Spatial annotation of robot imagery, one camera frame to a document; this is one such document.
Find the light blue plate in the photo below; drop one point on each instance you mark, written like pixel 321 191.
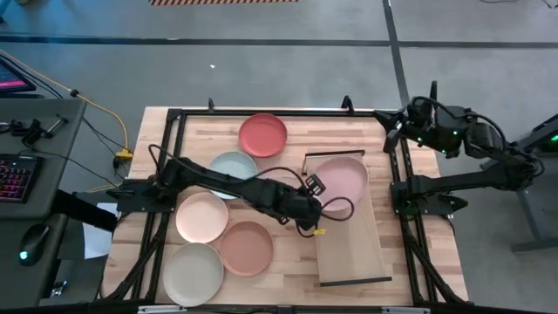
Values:
pixel 233 165

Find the red plate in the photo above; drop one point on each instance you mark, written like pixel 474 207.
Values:
pixel 263 135

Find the beige plate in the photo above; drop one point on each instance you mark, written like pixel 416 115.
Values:
pixel 192 275

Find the white paper sheet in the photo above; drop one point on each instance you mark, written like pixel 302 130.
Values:
pixel 98 240

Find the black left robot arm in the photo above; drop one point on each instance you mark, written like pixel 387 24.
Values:
pixel 244 192

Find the computer monitor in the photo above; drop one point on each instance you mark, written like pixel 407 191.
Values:
pixel 11 78

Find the backlit black keyboard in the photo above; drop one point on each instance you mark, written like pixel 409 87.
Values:
pixel 17 176

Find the wooden shelf with black legs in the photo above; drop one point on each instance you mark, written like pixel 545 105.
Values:
pixel 349 253

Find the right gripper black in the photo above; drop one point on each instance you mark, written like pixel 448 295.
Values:
pixel 405 133

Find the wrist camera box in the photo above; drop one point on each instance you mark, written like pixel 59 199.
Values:
pixel 315 184
pixel 418 111

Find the black padded bar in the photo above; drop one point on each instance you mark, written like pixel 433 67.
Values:
pixel 83 211

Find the grey metal stand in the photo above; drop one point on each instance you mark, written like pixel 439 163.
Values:
pixel 529 209

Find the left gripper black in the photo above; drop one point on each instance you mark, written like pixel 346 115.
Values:
pixel 303 211

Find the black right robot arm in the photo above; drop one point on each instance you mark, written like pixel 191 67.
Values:
pixel 479 179

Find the dark grey desk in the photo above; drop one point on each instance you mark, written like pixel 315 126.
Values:
pixel 52 174

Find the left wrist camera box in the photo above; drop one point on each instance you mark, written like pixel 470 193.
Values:
pixel 315 184

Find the black desk clamp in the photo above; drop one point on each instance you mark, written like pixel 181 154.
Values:
pixel 35 130

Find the pink plate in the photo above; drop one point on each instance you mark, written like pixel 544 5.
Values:
pixel 344 179

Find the black computer mouse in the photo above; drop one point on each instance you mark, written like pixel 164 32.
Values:
pixel 34 244

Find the terracotta plate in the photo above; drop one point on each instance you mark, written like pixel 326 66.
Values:
pixel 246 248

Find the black aluminium table frame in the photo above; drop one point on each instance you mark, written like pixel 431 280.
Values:
pixel 283 112

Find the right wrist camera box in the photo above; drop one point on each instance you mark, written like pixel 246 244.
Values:
pixel 418 111

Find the peach plate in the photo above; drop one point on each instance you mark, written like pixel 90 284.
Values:
pixel 200 218

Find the black device with green light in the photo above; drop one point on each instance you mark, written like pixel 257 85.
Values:
pixel 547 133

